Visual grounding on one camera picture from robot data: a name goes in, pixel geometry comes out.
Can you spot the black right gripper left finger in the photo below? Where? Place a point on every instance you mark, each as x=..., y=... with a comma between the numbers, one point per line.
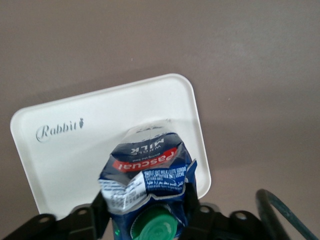
x=75, y=225

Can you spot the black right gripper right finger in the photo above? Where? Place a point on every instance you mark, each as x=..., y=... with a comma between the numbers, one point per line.
x=207, y=225

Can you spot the blue milk carton green cap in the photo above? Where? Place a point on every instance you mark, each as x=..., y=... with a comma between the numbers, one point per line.
x=150, y=170

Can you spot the white rectangular rabbit tray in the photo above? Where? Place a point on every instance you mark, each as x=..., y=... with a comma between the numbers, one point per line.
x=75, y=155

